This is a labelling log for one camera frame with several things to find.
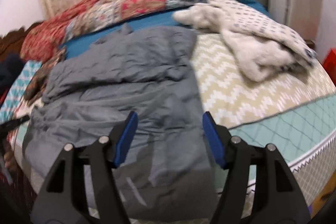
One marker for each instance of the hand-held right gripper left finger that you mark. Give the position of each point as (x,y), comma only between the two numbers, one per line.
(127,140)

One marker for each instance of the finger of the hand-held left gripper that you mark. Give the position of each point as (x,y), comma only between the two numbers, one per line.
(13,124)

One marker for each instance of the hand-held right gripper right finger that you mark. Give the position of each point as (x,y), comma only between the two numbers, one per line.
(212,140)

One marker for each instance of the grey jacket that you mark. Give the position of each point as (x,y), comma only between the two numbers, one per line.
(126,77)

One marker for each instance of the beige chevron blanket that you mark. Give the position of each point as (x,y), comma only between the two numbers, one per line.
(236,98)

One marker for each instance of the teal patterned pillow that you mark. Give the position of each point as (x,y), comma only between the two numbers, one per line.
(23,77)

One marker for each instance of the brown floral folded garment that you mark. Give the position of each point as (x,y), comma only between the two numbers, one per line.
(39,79)

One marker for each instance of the black garment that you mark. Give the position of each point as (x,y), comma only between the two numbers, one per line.
(10,69)

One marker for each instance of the mint quilted mattress cover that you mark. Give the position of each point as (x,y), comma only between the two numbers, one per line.
(288,129)

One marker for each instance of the carved wooden headboard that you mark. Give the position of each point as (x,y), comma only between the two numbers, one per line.
(10,37)

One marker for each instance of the white mattress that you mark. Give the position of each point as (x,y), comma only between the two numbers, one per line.
(315,161)

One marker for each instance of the white dotted fleece garment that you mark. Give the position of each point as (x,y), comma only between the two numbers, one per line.
(249,29)

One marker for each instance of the teal bed sheet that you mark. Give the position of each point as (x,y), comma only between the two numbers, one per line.
(157,20)

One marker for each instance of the red plastic stool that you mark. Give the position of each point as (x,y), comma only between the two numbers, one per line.
(330,61)

